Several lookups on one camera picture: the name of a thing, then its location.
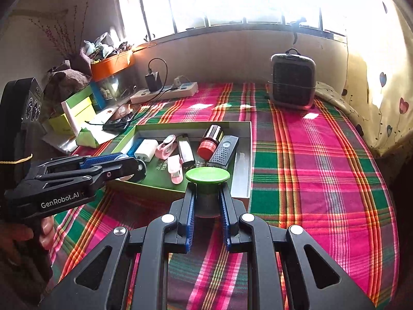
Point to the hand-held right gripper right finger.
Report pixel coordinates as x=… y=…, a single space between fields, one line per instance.
x=226 y=219

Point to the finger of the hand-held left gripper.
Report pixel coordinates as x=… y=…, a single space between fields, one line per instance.
x=109 y=174
x=103 y=160

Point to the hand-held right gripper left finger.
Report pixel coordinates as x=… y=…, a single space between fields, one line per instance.
x=190 y=219

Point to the black round key fob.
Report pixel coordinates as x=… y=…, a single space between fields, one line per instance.
x=140 y=168

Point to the blue clear usb tester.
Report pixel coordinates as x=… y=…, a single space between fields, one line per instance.
x=133 y=148

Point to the green cardboard box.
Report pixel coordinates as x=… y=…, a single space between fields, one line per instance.
x=151 y=187

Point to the white wall charger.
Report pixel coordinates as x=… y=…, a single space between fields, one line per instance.
x=146 y=148

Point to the green white spool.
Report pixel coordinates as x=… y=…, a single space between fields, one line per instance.
x=208 y=176

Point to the black device with grille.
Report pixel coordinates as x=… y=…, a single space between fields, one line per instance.
x=222 y=153

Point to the silver lighter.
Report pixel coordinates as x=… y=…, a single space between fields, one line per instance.
x=185 y=150

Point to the red capped bottle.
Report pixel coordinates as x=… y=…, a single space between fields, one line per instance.
x=206 y=148

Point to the person's left hand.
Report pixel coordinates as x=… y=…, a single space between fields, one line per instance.
x=46 y=232

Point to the green tissue pack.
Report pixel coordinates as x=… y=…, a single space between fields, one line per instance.
x=87 y=137

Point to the black smartphone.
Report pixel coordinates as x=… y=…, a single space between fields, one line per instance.
x=114 y=126

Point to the white tube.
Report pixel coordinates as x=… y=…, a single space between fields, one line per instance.
x=70 y=118

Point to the blue carton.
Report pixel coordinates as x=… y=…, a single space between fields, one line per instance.
x=98 y=97

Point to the clear tank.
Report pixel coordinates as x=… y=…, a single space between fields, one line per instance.
x=119 y=84

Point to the brown cloth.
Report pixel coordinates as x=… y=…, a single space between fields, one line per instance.
x=64 y=80

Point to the black charger adapter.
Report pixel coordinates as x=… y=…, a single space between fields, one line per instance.
x=152 y=82

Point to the orange tray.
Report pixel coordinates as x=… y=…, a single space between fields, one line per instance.
x=109 y=66

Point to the white power strip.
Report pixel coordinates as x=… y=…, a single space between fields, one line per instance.
x=180 y=90

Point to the plaid pink green blanket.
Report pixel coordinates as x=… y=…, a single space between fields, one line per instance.
x=322 y=168

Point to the white plug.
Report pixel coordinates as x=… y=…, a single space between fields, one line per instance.
x=178 y=80

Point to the pile of small pale things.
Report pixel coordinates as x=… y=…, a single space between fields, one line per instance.
x=103 y=46

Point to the small black heater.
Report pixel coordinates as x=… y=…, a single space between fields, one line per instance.
x=290 y=80

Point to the cream heart print curtain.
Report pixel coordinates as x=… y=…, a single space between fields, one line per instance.
x=380 y=109

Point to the window with metal bars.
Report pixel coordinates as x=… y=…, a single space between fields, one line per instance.
x=226 y=0

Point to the black window latch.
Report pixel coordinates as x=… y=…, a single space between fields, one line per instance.
x=298 y=25

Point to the twig wall decoration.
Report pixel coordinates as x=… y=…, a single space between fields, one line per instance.
x=61 y=29

